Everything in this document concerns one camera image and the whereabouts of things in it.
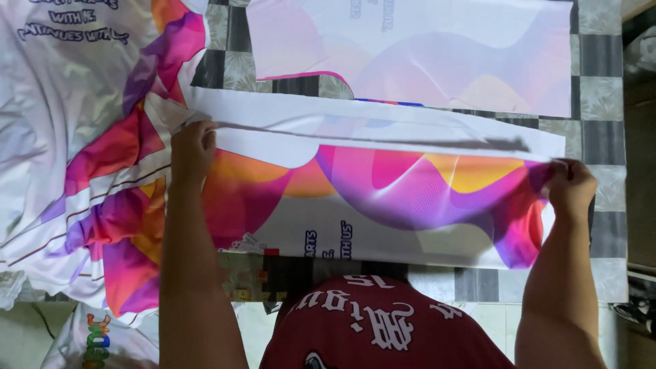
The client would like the white fabric with rainbow lettering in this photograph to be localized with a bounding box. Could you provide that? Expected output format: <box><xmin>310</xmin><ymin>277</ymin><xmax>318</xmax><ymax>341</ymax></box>
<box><xmin>41</xmin><ymin>302</ymin><xmax>161</xmax><ymax>369</ymax></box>

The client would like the dark clutter beside table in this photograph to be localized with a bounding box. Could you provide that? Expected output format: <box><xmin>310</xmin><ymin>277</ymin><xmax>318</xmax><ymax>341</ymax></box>
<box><xmin>609</xmin><ymin>264</ymin><xmax>656</xmax><ymax>334</ymax></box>

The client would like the person's red printed shirt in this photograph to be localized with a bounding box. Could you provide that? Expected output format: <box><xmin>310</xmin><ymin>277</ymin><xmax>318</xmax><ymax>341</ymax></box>
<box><xmin>259</xmin><ymin>274</ymin><xmax>516</xmax><ymax>369</ymax></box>

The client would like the heap of printed white fabric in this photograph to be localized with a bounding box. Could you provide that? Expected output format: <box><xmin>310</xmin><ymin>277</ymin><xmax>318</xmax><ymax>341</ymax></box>
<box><xmin>0</xmin><ymin>0</ymin><xmax>212</xmax><ymax>319</ymax></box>

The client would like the colourful wave-print fabric panel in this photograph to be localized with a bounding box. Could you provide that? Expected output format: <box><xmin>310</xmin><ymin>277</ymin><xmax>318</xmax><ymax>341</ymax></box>
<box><xmin>180</xmin><ymin>86</ymin><xmax>568</xmax><ymax>271</ymax></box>

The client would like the person's right hand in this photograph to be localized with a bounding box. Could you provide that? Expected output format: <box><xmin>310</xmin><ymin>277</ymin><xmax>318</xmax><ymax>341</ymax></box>
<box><xmin>543</xmin><ymin>158</ymin><xmax>599</xmax><ymax>220</ymax></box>

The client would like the grey checkered table cover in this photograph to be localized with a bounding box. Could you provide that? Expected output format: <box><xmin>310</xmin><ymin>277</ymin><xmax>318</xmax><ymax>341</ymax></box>
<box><xmin>190</xmin><ymin>0</ymin><xmax>629</xmax><ymax>304</ymax></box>

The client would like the person's left hand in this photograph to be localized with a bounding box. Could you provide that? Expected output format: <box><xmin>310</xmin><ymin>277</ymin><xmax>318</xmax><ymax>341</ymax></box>
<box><xmin>169</xmin><ymin>120</ymin><xmax>220</xmax><ymax>188</ymax></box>

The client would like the pale wave-print fabric panel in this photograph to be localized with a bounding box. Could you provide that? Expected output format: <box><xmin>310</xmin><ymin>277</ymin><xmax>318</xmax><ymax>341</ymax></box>
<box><xmin>245</xmin><ymin>0</ymin><xmax>574</xmax><ymax>119</ymax></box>

